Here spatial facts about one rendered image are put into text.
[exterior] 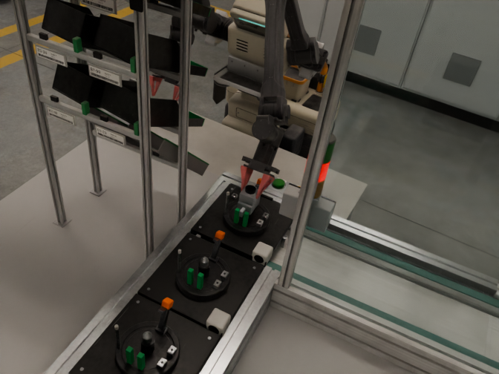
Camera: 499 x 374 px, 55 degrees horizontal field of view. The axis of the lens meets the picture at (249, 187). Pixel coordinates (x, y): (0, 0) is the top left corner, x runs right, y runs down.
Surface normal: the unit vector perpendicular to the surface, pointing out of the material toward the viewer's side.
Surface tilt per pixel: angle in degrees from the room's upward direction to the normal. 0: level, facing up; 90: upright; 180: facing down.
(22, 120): 0
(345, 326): 90
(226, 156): 0
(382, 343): 90
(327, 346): 0
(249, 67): 90
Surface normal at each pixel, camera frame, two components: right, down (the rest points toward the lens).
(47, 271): 0.11, -0.76
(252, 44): -0.50, 0.62
